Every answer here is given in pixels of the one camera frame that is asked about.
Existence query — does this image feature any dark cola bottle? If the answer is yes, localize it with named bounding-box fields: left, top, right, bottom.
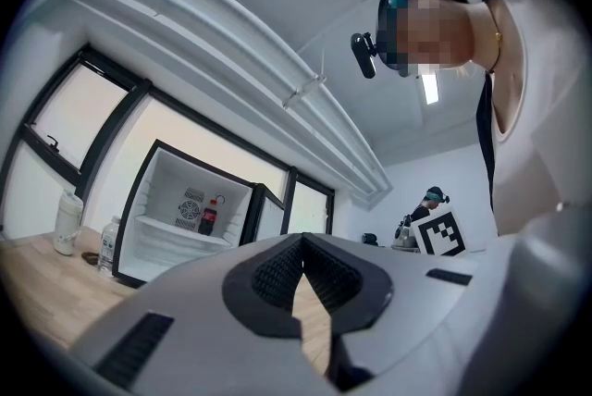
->
left=197, top=198, right=218, bottom=237

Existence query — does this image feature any black head strap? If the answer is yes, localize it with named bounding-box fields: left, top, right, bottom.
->
left=376, top=0, right=411, bottom=79

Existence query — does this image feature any black cord necklace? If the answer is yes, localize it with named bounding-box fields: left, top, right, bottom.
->
left=485, top=9, right=504, bottom=76

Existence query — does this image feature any clear water bottle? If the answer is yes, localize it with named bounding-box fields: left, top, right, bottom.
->
left=97, top=216, right=122, bottom=279

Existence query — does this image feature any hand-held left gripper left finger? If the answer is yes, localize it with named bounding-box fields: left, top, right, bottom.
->
left=68, top=231, right=334, bottom=396

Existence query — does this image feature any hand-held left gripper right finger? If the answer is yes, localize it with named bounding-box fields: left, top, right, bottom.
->
left=301, top=231, right=494, bottom=394

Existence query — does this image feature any person's body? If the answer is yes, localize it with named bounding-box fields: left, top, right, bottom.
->
left=376, top=0, right=592, bottom=238

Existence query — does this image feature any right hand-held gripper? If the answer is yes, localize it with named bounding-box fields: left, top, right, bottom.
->
left=391, top=207, right=472, bottom=257

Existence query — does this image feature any black head camera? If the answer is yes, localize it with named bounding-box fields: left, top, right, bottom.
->
left=350, top=31, right=380, bottom=80

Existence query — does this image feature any ceiling light panel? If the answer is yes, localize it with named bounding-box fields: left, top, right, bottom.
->
left=420, top=72, right=439, bottom=105

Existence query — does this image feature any cream tumbler with rope strap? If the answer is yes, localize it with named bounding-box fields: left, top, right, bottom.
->
left=54, top=189, right=85, bottom=256

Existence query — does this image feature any black mini fridge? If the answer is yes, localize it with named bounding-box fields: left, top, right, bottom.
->
left=111, top=138, right=287, bottom=289

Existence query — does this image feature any white ceiling pipe run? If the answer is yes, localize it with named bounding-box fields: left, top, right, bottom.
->
left=64, top=0, right=394, bottom=205

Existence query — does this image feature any black framed window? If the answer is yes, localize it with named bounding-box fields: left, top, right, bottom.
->
left=0, top=43, right=297, bottom=242
left=289, top=167, right=335, bottom=239

